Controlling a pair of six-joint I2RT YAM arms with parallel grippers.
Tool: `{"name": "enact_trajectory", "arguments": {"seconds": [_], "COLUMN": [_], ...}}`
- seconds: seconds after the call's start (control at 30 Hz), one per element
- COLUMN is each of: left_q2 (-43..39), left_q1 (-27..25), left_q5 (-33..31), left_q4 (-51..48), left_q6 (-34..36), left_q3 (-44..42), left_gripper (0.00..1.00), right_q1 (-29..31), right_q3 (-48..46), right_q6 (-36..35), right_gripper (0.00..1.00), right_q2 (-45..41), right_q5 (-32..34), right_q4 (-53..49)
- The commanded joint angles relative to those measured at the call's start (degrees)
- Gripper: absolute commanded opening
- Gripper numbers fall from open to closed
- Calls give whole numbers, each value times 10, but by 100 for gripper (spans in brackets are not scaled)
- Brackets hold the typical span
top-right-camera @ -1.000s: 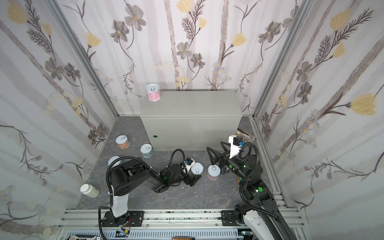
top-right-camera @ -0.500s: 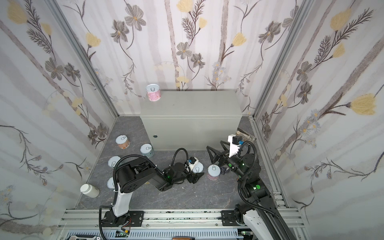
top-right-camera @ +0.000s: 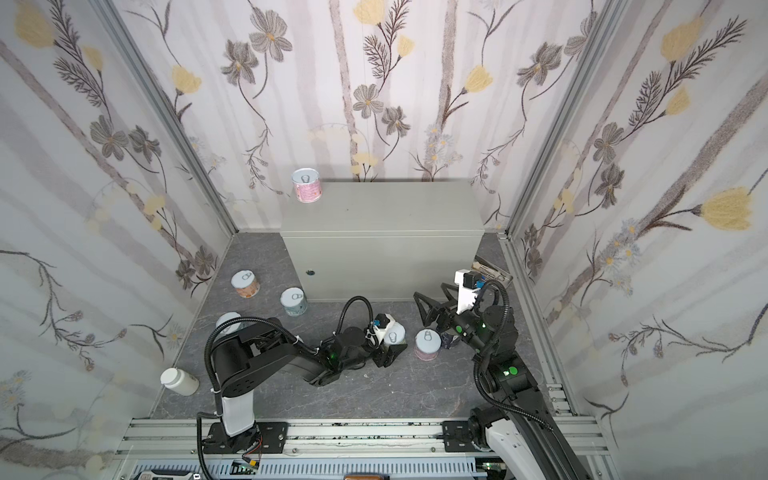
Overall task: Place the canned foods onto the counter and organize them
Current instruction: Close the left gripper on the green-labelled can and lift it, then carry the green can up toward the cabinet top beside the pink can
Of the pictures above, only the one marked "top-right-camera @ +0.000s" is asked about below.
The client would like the green label can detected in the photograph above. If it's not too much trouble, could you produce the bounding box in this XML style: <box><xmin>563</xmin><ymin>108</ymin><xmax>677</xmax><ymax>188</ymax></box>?
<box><xmin>383</xmin><ymin>321</ymin><xmax>406</xmax><ymax>346</ymax></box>

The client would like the pink label can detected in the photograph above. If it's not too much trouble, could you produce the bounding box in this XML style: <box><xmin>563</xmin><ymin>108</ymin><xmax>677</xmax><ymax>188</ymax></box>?
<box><xmin>291</xmin><ymin>168</ymin><xmax>322</xmax><ymax>204</ymax></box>
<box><xmin>415</xmin><ymin>328</ymin><xmax>442</xmax><ymax>362</ymax></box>

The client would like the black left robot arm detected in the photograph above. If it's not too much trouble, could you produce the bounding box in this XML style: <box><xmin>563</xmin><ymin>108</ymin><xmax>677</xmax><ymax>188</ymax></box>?
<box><xmin>196</xmin><ymin>295</ymin><xmax>407</xmax><ymax>479</ymax></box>

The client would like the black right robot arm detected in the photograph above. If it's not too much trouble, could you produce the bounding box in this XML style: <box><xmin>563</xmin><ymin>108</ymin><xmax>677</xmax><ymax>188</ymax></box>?
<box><xmin>414</xmin><ymin>274</ymin><xmax>594</xmax><ymax>479</ymax></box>

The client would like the grey metal cabinet counter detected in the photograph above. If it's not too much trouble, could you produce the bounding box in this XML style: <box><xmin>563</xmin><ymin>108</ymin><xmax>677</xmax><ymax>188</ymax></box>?
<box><xmin>280</xmin><ymin>181</ymin><xmax>485</xmax><ymax>302</ymax></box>

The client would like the small tray of items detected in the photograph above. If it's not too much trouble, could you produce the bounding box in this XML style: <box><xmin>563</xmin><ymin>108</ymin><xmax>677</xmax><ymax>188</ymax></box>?
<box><xmin>472</xmin><ymin>255</ymin><xmax>513</xmax><ymax>288</ymax></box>

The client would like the teal label can near cabinet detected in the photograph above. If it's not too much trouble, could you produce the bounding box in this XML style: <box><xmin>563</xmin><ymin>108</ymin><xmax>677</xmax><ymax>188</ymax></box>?
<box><xmin>280</xmin><ymin>287</ymin><xmax>308</xmax><ymax>317</ymax></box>

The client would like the orange label can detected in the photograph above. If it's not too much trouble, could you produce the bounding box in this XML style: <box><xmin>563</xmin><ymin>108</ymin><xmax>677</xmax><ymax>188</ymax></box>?
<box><xmin>230</xmin><ymin>270</ymin><xmax>260</xmax><ymax>299</ymax></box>

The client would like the teal label can left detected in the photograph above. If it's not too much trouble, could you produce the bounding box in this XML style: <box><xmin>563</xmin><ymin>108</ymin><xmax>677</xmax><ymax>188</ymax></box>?
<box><xmin>215</xmin><ymin>312</ymin><xmax>243</xmax><ymax>336</ymax></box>

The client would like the white plastic bottle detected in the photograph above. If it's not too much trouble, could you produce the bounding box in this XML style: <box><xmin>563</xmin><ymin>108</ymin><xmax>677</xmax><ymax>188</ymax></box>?
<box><xmin>160</xmin><ymin>367</ymin><xmax>200</xmax><ymax>396</ymax></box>

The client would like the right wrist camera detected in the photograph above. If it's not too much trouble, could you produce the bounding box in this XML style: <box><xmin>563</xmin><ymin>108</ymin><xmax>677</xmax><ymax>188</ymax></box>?
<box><xmin>454</xmin><ymin>269</ymin><xmax>485</xmax><ymax>314</ymax></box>

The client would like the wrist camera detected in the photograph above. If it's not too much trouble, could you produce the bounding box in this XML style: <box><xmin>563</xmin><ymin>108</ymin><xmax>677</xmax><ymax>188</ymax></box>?
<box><xmin>371</xmin><ymin>313</ymin><xmax>396</xmax><ymax>335</ymax></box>
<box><xmin>454</xmin><ymin>269</ymin><xmax>485</xmax><ymax>314</ymax></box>

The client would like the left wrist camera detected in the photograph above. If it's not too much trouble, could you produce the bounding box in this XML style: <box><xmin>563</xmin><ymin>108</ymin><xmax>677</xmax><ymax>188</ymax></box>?
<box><xmin>371</xmin><ymin>313</ymin><xmax>396</xmax><ymax>335</ymax></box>

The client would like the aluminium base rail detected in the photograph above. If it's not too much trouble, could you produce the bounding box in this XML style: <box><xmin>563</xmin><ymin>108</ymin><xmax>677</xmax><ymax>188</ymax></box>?
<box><xmin>113</xmin><ymin>417</ymin><xmax>619</xmax><ymax>480</ymax></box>

